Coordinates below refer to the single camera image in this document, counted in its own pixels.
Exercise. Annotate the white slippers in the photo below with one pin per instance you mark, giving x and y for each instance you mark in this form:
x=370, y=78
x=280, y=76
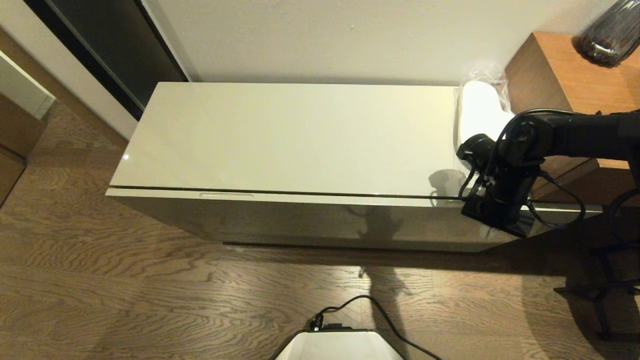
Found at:
x=480, y=112

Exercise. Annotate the silver and black robot base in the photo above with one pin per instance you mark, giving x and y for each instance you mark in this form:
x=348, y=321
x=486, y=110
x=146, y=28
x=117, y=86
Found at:
x=340, y=347

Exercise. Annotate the dark glass vase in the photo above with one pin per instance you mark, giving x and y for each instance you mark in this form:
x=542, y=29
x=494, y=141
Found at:
x=610, y=40

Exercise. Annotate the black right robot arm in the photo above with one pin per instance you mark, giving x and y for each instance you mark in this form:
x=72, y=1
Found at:
x=575, y=137

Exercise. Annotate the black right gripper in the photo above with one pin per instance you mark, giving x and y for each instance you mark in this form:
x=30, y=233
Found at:
x=505, y=195

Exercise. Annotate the glossy white drawer cabinet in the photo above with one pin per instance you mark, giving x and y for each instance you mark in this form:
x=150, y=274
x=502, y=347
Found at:
x=300, y=140

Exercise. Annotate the white door frame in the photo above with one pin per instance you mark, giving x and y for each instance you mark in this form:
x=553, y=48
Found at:
x=75, y=85

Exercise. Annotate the brown wooden side cabinet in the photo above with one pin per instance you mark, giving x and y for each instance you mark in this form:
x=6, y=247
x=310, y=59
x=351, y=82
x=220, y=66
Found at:
x=560, y=75

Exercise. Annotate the dark door panel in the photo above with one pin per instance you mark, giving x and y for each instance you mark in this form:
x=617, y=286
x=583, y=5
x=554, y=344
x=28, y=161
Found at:
x=120, y=45

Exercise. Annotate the brown and white furniture piece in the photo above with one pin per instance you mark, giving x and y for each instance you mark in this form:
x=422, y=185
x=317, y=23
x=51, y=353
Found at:
x=15, y=130

